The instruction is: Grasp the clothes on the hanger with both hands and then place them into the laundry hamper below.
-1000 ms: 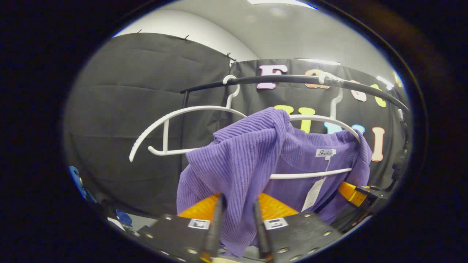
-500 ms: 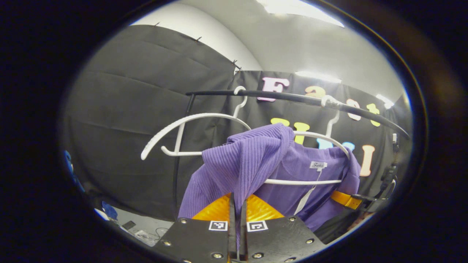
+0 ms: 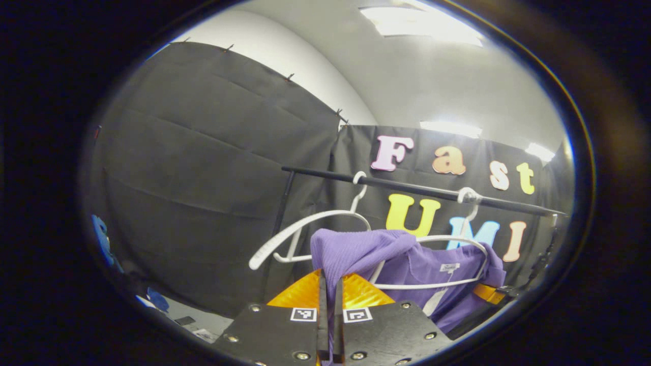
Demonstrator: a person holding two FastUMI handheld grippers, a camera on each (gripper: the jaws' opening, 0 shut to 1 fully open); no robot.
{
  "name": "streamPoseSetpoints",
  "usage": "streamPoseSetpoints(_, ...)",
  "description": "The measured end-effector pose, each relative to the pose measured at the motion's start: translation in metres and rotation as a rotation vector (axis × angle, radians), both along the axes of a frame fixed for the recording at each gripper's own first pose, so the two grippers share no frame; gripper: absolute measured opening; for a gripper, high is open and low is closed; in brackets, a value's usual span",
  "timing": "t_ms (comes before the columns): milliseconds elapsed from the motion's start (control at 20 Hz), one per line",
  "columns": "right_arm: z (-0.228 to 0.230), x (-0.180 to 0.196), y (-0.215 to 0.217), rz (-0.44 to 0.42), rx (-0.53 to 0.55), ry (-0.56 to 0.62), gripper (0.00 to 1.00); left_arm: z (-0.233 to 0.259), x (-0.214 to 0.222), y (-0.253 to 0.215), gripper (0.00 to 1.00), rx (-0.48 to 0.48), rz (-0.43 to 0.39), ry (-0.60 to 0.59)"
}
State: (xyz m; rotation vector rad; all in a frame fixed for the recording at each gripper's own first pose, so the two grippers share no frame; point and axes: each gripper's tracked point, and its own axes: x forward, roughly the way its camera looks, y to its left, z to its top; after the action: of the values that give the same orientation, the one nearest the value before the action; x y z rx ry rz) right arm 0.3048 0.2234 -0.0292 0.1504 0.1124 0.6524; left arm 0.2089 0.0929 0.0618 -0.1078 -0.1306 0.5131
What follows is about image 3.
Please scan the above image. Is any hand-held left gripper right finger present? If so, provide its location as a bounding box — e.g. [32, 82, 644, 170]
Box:
[333, 273, 454, 366]

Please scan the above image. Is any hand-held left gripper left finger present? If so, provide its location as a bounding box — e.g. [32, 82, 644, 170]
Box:
[211, 268, 330, 366]

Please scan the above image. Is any white plastic hanger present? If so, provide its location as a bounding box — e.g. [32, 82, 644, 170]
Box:
[369, 187, 490, 291]
[249, 171, 372, 270]

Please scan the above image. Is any purple knit cardigan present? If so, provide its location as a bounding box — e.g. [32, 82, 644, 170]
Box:
[310, 228, 507, 364]

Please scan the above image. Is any black metal clothes rack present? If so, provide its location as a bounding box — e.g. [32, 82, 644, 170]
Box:
[272, 166, 568, 239]

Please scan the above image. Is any blue cloth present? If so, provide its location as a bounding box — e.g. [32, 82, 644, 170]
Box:
[92, 215, 124, 273]
[146, 287, 170, 312]

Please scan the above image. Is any black backdrop cloth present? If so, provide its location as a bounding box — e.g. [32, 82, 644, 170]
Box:
[84, 42, 573, 318]

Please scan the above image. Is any large ceiling light panel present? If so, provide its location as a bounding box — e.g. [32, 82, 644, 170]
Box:
[359, 5, 484, 47]

